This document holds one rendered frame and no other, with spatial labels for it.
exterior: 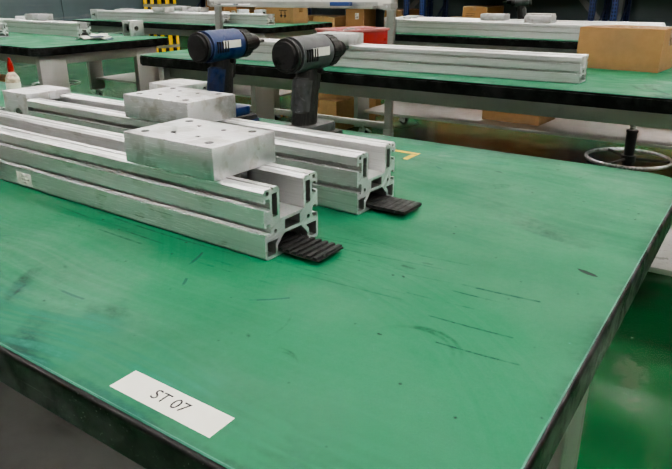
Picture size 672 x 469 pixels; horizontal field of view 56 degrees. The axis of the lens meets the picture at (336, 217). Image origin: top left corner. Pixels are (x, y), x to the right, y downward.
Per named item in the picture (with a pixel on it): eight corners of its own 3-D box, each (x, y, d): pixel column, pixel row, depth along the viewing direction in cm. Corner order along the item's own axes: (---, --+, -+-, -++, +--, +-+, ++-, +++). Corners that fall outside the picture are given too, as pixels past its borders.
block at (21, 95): (-1, 137, 134) (-10, 91, 131) (52, 127, 143) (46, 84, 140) (22, 142, 129) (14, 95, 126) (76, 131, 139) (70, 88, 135)
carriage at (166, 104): (127, 132, 111) (122, 93, 109) (175, 122, 120) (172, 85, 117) (190, 144, 103) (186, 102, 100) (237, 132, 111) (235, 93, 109)
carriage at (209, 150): (128, 181, 83) (122, 130, 81) (191, 163, 91) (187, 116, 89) (215, 204, 74) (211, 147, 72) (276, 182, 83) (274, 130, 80)
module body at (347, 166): (33, 140, 131) (26, 99, 128) (76, 131, 139) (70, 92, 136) (356, 215, 87) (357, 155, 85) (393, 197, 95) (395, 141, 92)
